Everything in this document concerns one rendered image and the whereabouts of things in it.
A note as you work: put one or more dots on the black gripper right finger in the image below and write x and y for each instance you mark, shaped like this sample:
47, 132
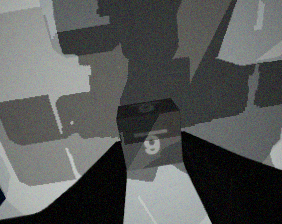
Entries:
232, 189

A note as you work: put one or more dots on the dark grey block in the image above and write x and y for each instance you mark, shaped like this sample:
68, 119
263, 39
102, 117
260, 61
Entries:
150, 134

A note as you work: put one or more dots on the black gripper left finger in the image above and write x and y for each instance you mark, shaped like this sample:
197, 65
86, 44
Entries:
98, 197

